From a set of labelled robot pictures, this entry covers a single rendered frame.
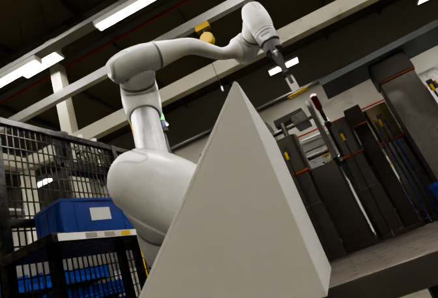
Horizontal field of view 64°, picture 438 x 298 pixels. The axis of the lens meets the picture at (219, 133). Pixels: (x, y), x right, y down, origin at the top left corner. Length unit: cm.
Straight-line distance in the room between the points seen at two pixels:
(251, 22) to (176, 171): 92
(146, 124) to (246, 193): 74
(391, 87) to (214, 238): 72
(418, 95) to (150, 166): 72
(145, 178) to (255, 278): 33
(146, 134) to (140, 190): 45
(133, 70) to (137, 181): 59
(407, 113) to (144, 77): 83
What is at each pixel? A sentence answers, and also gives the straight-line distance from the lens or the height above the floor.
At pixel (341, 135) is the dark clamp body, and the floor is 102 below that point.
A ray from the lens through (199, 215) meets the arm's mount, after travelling 52.
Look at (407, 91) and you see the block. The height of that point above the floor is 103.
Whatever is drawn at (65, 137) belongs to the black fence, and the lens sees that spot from 169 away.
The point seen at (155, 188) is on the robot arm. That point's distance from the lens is 71.
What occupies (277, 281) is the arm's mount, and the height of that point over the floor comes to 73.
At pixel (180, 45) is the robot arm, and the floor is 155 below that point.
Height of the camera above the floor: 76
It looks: 21 degrees up
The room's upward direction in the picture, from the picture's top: 21 degrees counter-clockwise
